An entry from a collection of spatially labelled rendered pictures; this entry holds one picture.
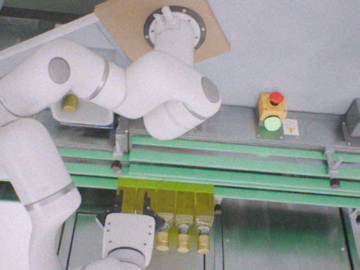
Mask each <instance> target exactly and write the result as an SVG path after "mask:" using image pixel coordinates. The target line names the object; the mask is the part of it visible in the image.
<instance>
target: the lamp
mask: <svg viewBox="0 0 360 270"><path fill-rule="evenodd" d="M264 121H265V127H266V128H267V129H268V130H269V131H275V130H277V129H278V128H279V127H280V118H279V117H278V116H276V115H270V116H268V117H266V118H265V120H264Z"/></svg>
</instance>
